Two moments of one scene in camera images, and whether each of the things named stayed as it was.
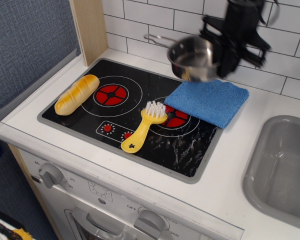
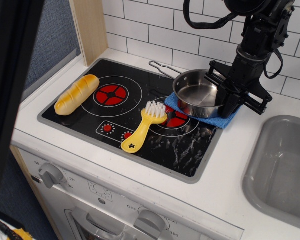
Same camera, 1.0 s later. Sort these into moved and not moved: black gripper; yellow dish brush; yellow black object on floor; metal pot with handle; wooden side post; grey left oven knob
Moved: metal pot with handle; black gripper
Not moved: wooden side post; grey left oven knob; yellow black object on floor; yellow dish brush
